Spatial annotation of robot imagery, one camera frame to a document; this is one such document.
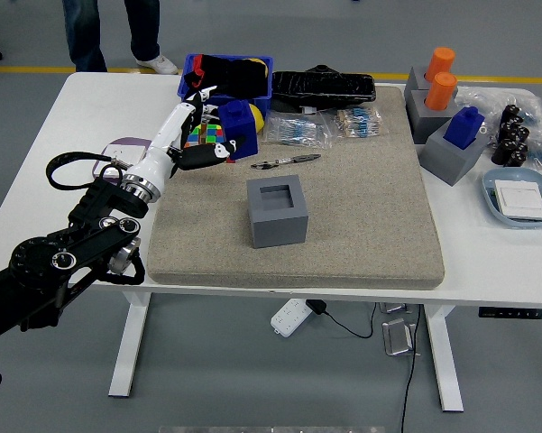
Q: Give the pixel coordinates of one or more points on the light blue tray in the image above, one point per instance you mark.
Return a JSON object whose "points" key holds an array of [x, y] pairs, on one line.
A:
{"points": [[491, 180]]}

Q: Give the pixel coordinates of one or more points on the metal bracket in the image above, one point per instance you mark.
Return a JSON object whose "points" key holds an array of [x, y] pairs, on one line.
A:
{"points": [[394, 308], [399, 338]]}

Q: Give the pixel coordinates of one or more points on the clear bag of resistors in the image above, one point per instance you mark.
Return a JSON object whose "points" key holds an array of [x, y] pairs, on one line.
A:
{"points": [[297, 131], [358, 122]]}

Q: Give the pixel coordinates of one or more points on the multicoloured puzzle cube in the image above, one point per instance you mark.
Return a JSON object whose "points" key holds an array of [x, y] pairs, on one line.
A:
{"points": [[213, 133], [195, 135]]}

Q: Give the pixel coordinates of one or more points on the black table control panel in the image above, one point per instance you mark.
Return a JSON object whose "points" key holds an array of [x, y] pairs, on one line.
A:
{"points": [[514, 313]]}

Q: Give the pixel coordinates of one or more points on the purple plate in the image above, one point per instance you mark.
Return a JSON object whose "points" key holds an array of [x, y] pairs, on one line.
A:
{"points": [[131, 141]]}

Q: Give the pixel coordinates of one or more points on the white switch panel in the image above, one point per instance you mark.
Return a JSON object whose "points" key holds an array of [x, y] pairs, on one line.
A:
{"points": [[520, 198]]}

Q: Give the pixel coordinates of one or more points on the white table leg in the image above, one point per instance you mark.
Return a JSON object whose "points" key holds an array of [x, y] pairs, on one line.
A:
{"points": [[128, 352], [444, 361]]}

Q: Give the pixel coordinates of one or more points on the orange cylinder seal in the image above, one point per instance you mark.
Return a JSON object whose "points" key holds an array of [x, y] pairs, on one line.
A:
{"points": [[441, 92], [441, 61]]}

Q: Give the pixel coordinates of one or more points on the white wall socket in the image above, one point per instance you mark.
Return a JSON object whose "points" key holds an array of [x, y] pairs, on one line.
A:
{"points": [[122, 153]]}

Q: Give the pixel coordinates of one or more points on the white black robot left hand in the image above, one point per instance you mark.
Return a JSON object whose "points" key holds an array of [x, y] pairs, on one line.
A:
{"points": [[155, 158]]}

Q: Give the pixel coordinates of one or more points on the blue plastic bin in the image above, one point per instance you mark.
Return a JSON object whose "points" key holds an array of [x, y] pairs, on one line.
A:
{"points": [[234, 106]]}

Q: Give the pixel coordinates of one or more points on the person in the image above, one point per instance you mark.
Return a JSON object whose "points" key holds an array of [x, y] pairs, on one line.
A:
{"points": [[83, 36]]}

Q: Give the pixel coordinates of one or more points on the yellow item in bin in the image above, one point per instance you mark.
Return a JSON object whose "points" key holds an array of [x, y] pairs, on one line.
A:
{"points": [[265, 67]]}

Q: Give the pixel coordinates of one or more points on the blue square seal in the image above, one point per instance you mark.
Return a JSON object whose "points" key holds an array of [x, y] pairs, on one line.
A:
{"points": [[464, 128], [239, 122]]}

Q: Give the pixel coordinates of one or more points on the black cloth with red trim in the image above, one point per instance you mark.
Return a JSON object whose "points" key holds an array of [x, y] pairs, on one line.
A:
{"points": [[234, 74]]}

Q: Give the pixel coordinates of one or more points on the grey-brown mat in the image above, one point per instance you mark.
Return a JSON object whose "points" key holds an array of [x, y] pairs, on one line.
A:
{"points": [[365, 216]]}

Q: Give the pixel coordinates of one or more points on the white power strip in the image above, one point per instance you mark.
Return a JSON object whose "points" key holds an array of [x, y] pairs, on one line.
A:
{"points": [[288, 318]]}

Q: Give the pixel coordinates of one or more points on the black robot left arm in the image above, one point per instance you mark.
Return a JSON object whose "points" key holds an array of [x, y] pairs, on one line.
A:
{"points": [[40, 261]]}

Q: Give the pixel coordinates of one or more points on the black metal hand tool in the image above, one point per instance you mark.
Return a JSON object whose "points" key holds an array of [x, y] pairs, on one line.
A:
{"points": [[297, 159]]}

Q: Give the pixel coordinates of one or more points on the yellow lemon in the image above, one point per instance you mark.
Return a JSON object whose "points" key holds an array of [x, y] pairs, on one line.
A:
{"points": [[260, 119]]}

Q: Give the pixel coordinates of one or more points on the grey cube seal holder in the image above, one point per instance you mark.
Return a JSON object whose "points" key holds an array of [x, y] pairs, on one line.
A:
{"points": [[446, 160], [416, 79], [279, 230], [426, 122]]}

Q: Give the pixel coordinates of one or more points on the black plastic tray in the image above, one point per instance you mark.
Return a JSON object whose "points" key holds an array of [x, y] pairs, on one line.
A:
{"points": [[324, 88]]}

